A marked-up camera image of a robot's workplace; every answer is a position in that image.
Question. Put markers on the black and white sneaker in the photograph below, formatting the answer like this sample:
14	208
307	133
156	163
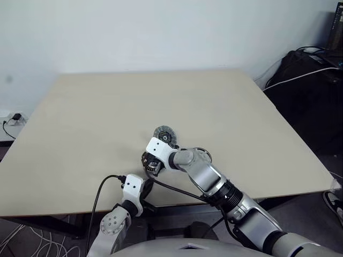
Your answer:
333	203

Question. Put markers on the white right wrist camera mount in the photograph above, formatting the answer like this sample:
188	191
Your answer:
158	147

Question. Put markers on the large black bag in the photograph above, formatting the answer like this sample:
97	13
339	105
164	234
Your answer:
308	107

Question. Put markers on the clear plastic corner guard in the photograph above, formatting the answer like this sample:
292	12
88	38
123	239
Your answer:
337	185

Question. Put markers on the white wall power socket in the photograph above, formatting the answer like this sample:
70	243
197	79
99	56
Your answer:
4	113

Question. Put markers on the grey round tape roll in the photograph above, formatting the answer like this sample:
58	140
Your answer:
163	131

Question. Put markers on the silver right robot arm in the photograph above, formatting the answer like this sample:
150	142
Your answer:
206	174

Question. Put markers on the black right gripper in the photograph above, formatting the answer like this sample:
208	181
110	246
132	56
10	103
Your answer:
155	166

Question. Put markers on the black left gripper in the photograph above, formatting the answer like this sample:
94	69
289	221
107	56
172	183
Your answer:
147	204

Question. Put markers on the grey robot torso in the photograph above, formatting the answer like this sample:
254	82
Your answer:
160	250

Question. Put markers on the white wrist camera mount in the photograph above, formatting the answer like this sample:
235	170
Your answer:
158	147
132	184

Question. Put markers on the dark computer case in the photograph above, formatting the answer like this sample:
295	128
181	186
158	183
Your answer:
336	29

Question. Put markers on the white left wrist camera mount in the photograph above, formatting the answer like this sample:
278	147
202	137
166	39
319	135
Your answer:
132	184

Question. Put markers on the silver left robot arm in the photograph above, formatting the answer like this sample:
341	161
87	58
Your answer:
112	223

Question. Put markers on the dark rounded shape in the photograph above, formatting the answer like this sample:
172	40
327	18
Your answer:
199	230

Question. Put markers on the black power adapter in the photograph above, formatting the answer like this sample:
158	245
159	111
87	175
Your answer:
17	117

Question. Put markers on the black table frame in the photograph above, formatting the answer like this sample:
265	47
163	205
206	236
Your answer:
53	224

